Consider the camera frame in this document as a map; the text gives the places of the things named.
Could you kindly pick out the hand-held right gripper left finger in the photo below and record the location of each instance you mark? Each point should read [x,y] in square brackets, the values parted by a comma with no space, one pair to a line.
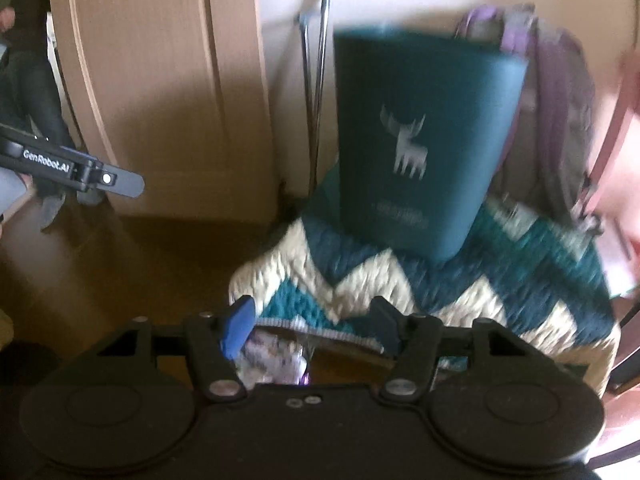
[237,327]

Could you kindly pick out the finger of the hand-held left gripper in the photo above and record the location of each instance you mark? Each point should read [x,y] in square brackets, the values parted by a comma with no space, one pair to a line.
[122,182]

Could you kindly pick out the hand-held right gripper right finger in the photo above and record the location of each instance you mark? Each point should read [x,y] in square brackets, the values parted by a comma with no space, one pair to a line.
[387,327]

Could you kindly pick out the purple white plastic wrapper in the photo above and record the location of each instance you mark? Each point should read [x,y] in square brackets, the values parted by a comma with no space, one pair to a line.
[272,355]

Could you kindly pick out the teal bin with deer print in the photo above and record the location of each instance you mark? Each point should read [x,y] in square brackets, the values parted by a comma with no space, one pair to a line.
[425,125]

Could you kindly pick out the dark clothing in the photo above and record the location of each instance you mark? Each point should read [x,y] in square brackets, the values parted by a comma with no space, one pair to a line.
[30,75]

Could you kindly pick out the light wooden door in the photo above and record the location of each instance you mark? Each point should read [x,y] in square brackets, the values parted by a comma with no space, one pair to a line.
[165,85]

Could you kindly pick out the teal cream zigzag knitted blanket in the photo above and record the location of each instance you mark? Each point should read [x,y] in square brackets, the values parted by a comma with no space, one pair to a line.
[500,270]

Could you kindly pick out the chrome metal stand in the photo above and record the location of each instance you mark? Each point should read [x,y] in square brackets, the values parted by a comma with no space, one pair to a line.
[320,60]

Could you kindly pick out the purple grey backpack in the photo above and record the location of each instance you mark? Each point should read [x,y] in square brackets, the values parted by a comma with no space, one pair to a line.
[560,110]

